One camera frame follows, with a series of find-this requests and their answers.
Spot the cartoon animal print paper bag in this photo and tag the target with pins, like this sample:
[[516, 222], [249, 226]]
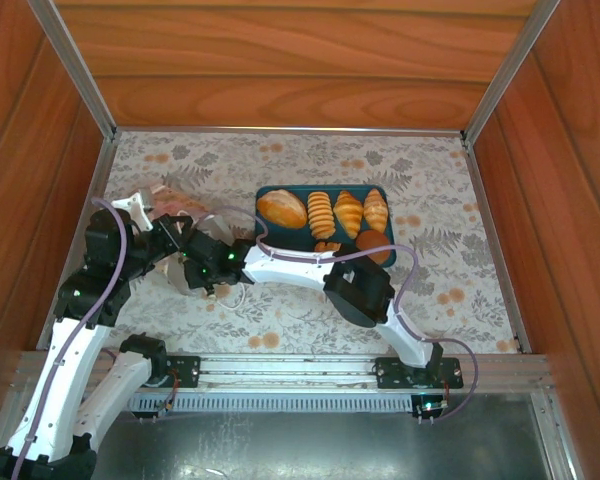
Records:
[[180, 202]]

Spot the large oval fake bread loaf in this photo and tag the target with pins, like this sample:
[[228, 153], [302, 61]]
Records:
[[282, 207]]

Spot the glazed braided fake bread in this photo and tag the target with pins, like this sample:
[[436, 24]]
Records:
[[327, 246]]

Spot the ridged fake bread roll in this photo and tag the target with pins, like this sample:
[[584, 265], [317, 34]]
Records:
[[321, 215]]

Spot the golden fake croissant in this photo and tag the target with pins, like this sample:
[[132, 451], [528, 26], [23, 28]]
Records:
[[376, 207], [349, 212]]

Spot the round brown fake bun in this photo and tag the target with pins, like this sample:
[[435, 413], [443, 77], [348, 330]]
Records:
[[375, 242]]

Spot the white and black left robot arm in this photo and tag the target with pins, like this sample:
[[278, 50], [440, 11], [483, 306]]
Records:
[[60, 380]]

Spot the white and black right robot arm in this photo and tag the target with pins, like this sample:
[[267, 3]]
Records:
[[290, 267]]

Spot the floral patterned table mat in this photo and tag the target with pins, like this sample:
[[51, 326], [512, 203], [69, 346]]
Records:
[[280, 320]]

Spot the teal plastic tray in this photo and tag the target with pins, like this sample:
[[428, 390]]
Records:
[[300, 235]]

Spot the aluminium back edge strip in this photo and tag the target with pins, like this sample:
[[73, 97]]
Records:
[[280, 130]]

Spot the galvanised metal sheet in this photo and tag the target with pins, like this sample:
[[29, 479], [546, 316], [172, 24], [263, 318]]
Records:
[[290, 447]]

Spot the circuit board with green light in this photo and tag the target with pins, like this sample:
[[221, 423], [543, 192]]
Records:
[[430, 406]]

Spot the aluminium side edge strip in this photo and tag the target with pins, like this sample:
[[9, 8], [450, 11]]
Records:
[[495, 240]]

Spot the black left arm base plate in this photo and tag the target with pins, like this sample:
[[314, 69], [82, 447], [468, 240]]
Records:
[[185, 370]]

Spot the aluminium mounting rail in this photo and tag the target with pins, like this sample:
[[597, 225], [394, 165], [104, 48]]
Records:
[[280, 372]]

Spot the aluminium frame post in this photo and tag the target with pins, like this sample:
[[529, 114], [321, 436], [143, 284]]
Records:
[[510, 70], [75, 70]]

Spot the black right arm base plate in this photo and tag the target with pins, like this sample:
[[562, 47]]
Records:
[[400, 372]]

